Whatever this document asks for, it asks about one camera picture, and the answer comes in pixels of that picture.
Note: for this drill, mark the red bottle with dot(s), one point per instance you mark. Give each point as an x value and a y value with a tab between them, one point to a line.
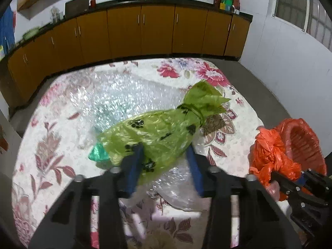
92	2

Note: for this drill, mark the barred window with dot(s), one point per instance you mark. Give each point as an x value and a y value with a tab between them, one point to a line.
306	10

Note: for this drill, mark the orange lined waste basket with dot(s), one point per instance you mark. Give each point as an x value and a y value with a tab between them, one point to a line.
307	140

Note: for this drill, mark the wooden base cabinets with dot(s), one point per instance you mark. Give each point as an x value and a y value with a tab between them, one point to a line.
129	31

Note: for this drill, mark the orange plastic bag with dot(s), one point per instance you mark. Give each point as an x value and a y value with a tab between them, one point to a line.
269	150

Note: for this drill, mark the green paw print bag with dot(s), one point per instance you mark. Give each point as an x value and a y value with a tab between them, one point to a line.
160	132

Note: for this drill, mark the green basin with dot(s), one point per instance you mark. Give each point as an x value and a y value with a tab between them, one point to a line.
31	33

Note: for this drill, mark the floral tablecloth table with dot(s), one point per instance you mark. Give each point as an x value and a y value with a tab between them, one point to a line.
51	147

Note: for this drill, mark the clear bubble wrap sheet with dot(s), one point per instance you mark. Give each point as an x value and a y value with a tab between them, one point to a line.
124	96

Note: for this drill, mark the dark cutting board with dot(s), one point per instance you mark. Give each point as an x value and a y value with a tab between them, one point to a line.
77	6

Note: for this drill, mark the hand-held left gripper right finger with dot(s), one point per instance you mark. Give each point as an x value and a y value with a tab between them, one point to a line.
194	171

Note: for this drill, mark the blue hanging cloth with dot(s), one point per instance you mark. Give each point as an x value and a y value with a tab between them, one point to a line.
6	28

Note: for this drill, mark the black kitchen countertop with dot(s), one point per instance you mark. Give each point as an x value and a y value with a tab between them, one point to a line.
243	15

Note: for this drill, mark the white cup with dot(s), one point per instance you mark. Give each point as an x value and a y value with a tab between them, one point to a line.
236	11

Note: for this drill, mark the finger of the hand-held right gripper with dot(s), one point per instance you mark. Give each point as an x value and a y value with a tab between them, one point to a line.
315	181
288	186

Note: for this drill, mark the clear jar on counter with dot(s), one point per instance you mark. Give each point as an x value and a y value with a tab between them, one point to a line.
57	15

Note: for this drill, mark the teal plastic bag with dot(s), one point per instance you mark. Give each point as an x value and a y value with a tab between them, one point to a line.
98	154

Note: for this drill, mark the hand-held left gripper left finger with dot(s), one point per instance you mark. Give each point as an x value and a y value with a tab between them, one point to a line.
134	168

